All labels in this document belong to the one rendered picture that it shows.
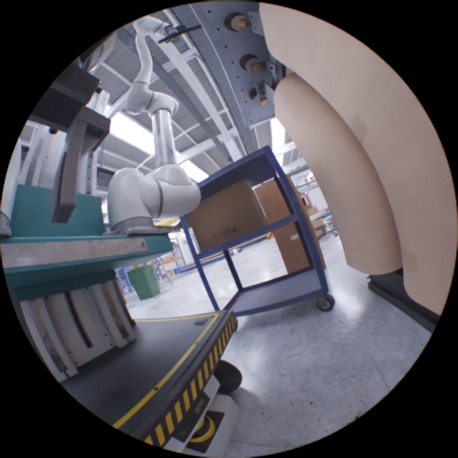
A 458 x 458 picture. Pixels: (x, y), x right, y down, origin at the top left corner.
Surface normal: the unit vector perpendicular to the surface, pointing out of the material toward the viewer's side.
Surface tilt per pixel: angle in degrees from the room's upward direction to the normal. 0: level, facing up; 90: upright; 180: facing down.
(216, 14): 180
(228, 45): 180
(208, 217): 90
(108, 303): 90
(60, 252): 90
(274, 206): 90
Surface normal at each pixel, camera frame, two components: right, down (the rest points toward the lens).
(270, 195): -0.28, -0.01
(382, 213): -0.69, 0.18
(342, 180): -0.92, 0.34
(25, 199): 0.89, -0.38
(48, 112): 0.37, 0.92
